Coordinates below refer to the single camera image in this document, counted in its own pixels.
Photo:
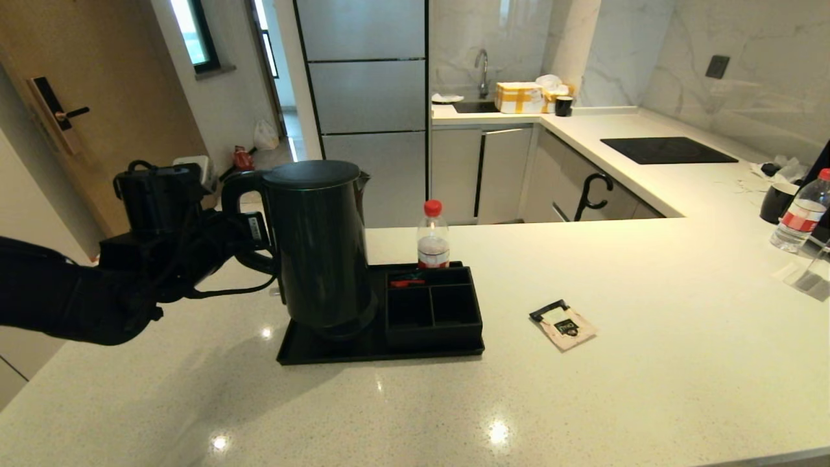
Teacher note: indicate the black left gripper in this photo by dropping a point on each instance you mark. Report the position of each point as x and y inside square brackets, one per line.
[194, 250]

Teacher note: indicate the black electric kettle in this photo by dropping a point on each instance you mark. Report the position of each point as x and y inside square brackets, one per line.
[324, 259]

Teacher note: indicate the beige tea bag sachet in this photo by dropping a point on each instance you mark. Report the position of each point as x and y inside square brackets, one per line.
[567, 326]

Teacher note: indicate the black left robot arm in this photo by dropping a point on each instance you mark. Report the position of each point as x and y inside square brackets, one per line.
[58, 292]

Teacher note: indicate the clear water bottle red cap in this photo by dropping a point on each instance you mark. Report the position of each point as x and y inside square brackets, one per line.
[433, 248]
[799, 218]

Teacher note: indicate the black mug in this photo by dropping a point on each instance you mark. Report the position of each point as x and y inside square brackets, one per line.
[773, 205]
[563, 107]

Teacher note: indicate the red bag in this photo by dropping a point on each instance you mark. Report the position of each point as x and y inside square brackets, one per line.
[244, 159]

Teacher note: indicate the white plastic bag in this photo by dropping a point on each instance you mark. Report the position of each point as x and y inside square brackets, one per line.
[267, 136]

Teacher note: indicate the red sachet packet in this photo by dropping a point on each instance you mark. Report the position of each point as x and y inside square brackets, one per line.
[407, 283]

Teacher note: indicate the silver refrigerator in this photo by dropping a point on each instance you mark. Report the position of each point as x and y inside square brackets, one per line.
[376, 97]

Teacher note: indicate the brown wooden door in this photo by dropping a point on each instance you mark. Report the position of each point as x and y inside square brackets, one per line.
[130, 97]

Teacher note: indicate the black serving tray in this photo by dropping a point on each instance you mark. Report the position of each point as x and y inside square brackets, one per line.
[402, 353]

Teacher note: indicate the black compartment organizer box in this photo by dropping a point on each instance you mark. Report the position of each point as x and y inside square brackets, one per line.
[434, 336]

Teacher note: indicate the grey sink base cabinet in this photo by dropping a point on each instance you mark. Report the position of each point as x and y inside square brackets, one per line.
[457, 175]

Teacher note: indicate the dark framed window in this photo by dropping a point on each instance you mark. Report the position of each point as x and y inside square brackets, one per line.
[198, 32]

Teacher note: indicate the white plate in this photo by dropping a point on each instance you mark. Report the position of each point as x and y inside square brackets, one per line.
[447, 99]

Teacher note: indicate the dark kitchen sink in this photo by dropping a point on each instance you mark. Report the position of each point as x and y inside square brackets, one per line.
[476, 107]

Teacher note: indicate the chrome faucet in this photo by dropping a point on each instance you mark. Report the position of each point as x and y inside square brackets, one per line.
[485, 68]

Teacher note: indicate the cardboard box yellow tape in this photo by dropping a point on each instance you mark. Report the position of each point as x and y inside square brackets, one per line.
[519, 98]

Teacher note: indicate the grey cooktop base cabinet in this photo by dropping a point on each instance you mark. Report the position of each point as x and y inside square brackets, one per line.
[561, 175]

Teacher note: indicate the small box yellow tape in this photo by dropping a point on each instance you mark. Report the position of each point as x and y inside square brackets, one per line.
[553, 100]

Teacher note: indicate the white crumpled bag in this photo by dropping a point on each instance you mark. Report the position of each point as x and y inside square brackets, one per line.
[548, 82]

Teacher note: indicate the black curved hook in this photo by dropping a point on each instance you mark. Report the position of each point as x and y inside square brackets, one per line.
[583, 198]

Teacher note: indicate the black induction cooktop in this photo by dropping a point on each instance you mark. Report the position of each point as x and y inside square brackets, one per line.
[668, 150]

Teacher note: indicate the small black object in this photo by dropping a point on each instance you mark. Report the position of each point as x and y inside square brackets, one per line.
[768, 169]

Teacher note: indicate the white crumpled tissue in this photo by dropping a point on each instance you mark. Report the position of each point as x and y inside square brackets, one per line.
[788, 169]

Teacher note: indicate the black monitor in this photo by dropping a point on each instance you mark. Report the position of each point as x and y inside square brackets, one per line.
[822, 162]

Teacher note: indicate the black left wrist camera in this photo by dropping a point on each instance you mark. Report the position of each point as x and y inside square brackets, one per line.
[155, 198]

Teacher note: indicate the dark wall socket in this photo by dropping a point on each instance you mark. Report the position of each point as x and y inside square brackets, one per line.
[716, 67]

